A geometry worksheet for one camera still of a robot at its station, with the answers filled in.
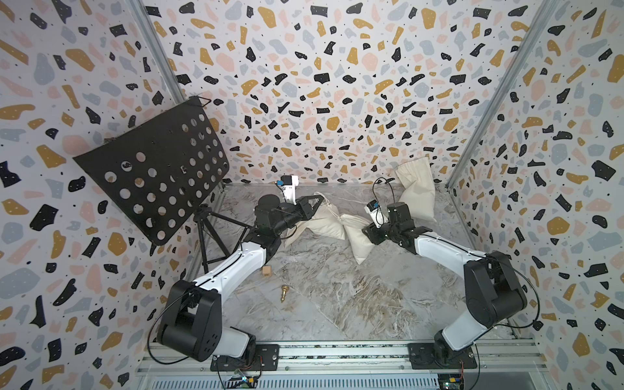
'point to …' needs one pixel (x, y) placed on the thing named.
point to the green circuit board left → (244, 382)
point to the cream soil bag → (326, 221)
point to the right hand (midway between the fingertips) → (368, 226)
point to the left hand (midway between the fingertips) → (325, 198)
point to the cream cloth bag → (418, 197)
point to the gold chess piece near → (284, 288)
